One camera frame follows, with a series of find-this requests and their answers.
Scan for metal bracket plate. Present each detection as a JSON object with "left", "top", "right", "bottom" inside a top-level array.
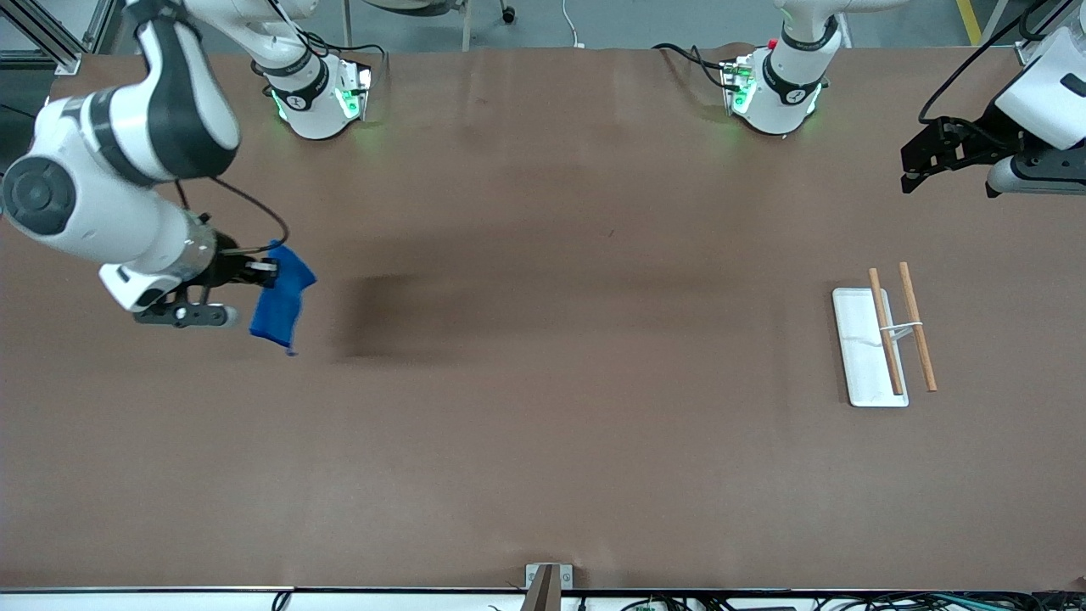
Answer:
[{"left": 524, "top": 563, "right": 574, "bottom": 591}]

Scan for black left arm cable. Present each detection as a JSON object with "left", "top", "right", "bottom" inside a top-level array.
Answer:
[{"left": 917, "top": 0, "right": 1049, "bottom": 125}]

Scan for black base cable bundle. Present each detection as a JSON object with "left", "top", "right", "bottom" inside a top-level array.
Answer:
[{"left": 248, "top": 0, "right": 389, "bottom": 96}]

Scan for blue microfibre towel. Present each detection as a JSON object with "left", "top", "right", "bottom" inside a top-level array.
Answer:
[{"left": 249, "top": 244, "right": 318, "bottom": 356}]

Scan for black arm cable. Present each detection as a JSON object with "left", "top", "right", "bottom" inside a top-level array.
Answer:
[
  {"left": 917, "top": 0, "right": 1049, "bottom": 125},
  {"left": 174, "top": 174, "right": 291, "bottom": 255}
]

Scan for aluminium frame profile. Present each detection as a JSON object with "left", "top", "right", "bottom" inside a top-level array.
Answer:
[
  {"left": 1014, "top": 0, "right": 1078, "bottom": 67},
  {"left": 0, "top": 0, "right": 120, "bottom": 76}
]

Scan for white towel rack wooden bars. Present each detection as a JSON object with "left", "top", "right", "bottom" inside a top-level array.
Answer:
[{"left": 831, "top": 261, "right": 939, "bottom": 409}]

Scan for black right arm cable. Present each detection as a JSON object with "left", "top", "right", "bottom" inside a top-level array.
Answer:
[{"left": 174, "top": 174, "right": 291, "bottom": 255}]

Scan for brown table cover sheet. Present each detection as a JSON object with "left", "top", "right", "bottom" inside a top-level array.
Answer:
[{"left": 0, "top": 46, "right": 1086, "bottom": 591}]

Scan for brown mount post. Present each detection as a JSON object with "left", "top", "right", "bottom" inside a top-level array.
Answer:
[{"left": 519, "top": 566, "right": 563, "bottom": 611}]

